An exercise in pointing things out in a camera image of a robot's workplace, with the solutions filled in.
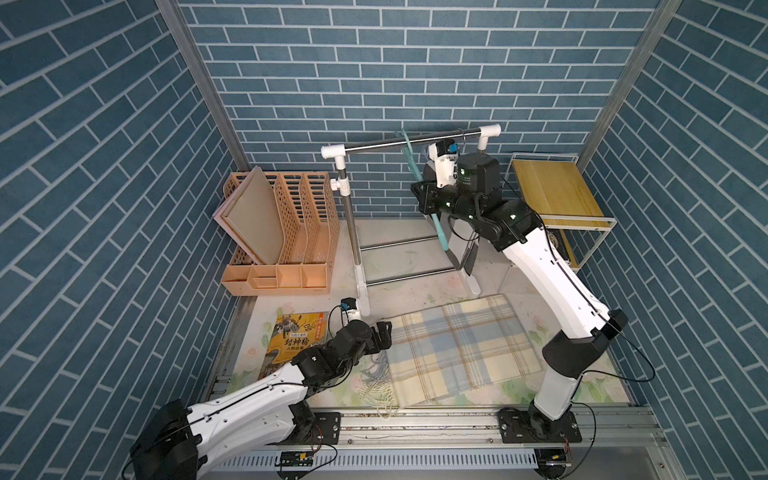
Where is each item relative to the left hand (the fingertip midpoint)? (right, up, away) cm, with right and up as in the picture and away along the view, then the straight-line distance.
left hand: (388, 331), depth 80 cm
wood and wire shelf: (+48, +40, +5) cm, 63 cm away
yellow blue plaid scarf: (+17, -7, +5) cm, 19 cm away
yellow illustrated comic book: (-29, -3, +9) cm, 30 cm away
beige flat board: (-43, +33, +10) cm, 55 cm away
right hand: (+7, +37, -13) cm, 40 cm away
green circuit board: (-22, -29, -8) cm, 37 cm away
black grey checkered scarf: (+24, +21, +6) cm, 32 cm away
